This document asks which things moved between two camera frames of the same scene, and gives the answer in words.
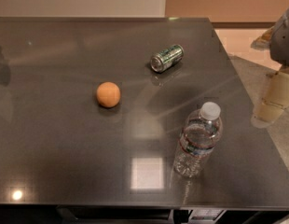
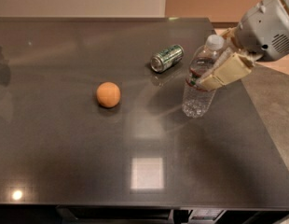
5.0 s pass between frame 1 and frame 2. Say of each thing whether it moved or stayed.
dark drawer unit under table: stayed
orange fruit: stayed
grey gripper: moved
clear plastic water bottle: moved
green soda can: stayed
